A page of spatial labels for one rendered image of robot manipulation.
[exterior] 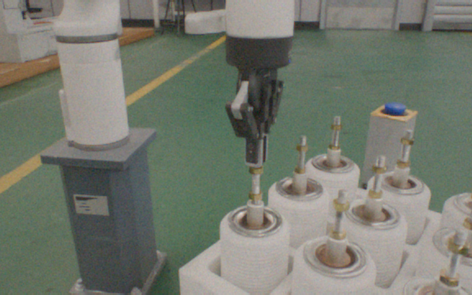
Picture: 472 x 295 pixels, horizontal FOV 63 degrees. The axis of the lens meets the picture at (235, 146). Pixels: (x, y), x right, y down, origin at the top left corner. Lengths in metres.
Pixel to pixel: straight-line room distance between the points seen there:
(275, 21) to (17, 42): 2.56
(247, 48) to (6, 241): 0.80
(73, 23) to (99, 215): 0.31
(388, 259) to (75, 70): 0.52
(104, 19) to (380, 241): 0.50
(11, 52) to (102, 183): 2.32
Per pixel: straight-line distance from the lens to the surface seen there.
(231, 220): 0.54
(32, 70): 2.85
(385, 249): 0.57
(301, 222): 0.60
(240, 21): 0.42
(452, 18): 5.74
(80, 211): 0.72
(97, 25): 0.63
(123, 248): 0.73
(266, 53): 0.42
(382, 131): 0.82
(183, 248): 0.91
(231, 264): 0.54
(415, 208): 0.66
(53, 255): 0.97
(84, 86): 0.64
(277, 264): 0.54
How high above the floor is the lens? 0.55
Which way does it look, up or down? 23 degrees down
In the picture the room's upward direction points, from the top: straight up
